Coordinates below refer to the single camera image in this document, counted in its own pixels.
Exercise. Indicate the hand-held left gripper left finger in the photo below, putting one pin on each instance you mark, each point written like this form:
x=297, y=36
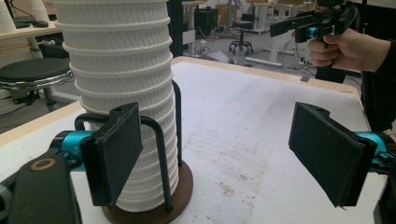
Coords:
x=115, y=155

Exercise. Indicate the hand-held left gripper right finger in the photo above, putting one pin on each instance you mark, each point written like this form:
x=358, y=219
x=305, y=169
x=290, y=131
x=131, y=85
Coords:
x=327, y=155

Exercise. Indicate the black rod cup holder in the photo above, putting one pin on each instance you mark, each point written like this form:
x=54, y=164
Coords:
x=183, y=189

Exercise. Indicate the stack of white paper cups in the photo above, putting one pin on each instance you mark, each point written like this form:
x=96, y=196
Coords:
x=118, y=46

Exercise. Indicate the black office chair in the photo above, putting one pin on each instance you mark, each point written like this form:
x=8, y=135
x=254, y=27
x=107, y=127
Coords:
x=241, y=34

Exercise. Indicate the black round stool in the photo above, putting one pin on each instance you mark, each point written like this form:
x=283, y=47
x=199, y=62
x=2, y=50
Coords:
x=34, y=70

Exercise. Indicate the wooden desk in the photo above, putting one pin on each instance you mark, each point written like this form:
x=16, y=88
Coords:
x=28, y=32

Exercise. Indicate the white desk frame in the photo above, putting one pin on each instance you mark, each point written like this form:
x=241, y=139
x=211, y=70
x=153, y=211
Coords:
x=274, y=46

